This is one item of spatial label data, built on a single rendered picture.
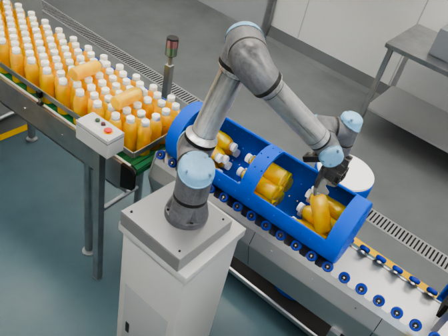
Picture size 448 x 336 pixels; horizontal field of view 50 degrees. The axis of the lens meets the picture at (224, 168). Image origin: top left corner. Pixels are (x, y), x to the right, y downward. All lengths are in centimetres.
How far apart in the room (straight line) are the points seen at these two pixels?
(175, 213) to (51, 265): 155
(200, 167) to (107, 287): 155
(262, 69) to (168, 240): 62
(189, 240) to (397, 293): 92
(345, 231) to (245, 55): 81
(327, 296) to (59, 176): 216
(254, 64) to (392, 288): 116
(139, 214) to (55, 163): 207
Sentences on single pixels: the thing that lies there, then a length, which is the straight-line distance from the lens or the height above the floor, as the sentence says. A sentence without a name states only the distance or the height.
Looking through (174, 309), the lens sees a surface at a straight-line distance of 176.
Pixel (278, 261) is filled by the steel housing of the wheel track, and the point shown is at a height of 85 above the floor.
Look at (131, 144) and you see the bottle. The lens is 231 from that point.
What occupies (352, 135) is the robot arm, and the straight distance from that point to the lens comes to 166.
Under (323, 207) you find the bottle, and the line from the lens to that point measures 187.
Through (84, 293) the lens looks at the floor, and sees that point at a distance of 291.
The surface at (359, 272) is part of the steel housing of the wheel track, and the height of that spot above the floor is 93.
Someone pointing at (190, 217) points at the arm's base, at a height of 126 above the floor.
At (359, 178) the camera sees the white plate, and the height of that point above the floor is 104.
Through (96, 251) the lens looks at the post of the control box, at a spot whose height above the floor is 26.
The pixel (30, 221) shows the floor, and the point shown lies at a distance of 327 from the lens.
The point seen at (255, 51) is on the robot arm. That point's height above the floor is 183.
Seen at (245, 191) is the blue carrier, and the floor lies 110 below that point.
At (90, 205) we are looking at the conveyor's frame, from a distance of 275.
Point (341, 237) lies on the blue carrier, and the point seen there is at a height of 116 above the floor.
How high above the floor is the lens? 241
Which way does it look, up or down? 40 degrees down
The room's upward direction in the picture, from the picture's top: 14 degrees clockwise
